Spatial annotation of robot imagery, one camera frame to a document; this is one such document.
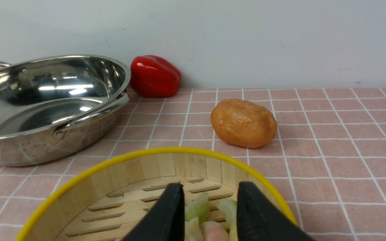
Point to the yellow rimmed bamboo steamer basket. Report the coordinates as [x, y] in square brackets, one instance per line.
[106, 201]

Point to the pink checkered tablecloth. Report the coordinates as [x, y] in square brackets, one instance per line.
[328, 160]

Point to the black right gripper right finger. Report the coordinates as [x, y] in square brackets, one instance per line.
[259, 220]

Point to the stainless steel pot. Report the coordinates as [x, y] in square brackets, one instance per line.
[54, 107]

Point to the pink white dumpling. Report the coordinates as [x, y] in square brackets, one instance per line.
[214, 231]

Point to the orange brown bread roll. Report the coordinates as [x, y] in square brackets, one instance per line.
[243, 123]

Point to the pale green dumpling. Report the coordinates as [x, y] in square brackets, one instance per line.
[228, 207]

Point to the red bell pepper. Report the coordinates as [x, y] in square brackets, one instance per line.
[154, 77]

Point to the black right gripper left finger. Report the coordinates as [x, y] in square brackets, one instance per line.
[165, 220]

